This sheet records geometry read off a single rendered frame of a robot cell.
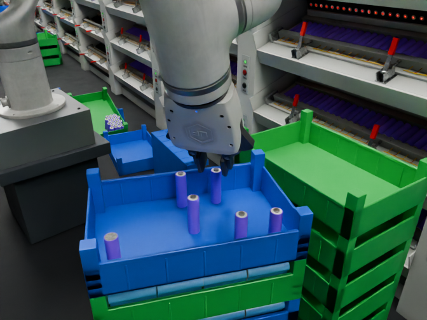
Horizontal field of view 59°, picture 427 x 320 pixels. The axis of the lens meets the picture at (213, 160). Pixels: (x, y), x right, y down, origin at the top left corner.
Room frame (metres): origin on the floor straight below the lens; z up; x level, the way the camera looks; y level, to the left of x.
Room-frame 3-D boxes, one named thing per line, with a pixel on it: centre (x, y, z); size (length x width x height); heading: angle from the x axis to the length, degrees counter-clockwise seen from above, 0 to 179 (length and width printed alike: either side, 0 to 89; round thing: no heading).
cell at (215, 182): (0.55, 0.00, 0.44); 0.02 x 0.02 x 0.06
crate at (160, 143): (1.20, 0.13, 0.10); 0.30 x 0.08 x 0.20; 30
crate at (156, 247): (0.47, 0.04, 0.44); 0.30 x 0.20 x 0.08; 104
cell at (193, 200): (0.47, 0.03, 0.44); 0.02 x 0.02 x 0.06
